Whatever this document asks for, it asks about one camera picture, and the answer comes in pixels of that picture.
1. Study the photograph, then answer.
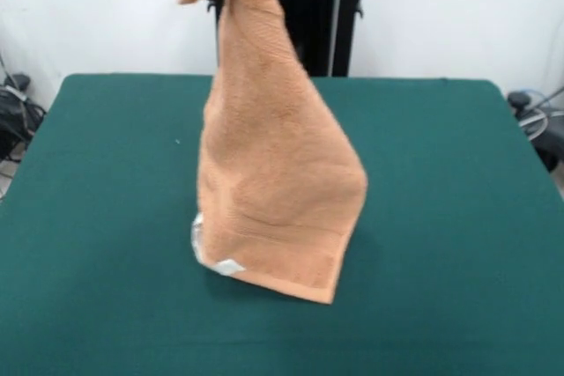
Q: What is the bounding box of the tan terry towel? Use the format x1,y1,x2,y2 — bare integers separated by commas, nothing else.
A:
178,0,369,306

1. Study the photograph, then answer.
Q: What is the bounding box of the dark green table cloth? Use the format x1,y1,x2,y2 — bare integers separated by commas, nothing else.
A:
0,72,564,376

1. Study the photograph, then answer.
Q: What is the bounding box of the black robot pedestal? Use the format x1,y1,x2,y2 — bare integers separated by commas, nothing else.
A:
205,0,387,77

